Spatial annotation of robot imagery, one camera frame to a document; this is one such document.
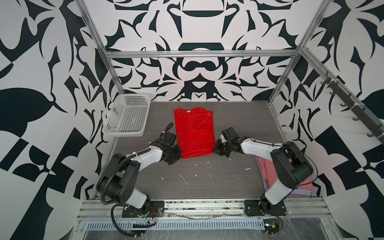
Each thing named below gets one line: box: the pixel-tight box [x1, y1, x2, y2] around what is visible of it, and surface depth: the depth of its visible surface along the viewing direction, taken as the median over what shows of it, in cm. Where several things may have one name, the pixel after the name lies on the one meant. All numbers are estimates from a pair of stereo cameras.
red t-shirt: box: [174, 107, 216, 159], surface depth 107 cm
